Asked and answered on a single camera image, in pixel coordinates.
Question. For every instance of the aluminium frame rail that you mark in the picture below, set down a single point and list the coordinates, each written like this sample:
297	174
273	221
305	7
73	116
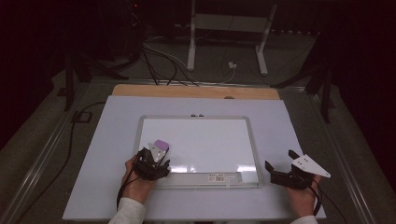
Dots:
339	155
46	146

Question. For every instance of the dark round grommet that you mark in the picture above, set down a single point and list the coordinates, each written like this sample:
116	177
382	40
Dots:
229	97

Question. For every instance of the black square bracket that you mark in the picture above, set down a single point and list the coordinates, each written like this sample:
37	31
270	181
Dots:
74	117

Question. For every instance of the white metal stand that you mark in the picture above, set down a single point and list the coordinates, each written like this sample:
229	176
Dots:
191	46

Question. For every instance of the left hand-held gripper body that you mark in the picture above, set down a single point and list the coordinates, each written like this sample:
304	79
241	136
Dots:
149	169

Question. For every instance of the silver framed whiteboard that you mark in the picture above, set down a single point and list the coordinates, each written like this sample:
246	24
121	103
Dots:
205	140

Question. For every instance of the person's left hand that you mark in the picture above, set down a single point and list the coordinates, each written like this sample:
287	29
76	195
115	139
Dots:
137	186

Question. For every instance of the dark equipment rack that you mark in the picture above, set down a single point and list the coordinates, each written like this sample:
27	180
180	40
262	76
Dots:
134	28

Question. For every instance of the power strip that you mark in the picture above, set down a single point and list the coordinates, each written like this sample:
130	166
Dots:
295	32

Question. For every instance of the person's right hand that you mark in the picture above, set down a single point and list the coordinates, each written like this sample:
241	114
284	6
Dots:
301	200

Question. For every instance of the white plug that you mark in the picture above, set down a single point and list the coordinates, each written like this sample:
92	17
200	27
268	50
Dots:
232	65

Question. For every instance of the black tripod stand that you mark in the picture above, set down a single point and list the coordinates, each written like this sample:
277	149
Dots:
326	99
69	87

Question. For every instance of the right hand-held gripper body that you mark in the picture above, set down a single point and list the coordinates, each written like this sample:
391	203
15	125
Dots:
291	180

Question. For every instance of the large white table mat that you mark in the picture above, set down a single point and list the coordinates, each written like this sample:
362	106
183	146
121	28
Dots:
109	130

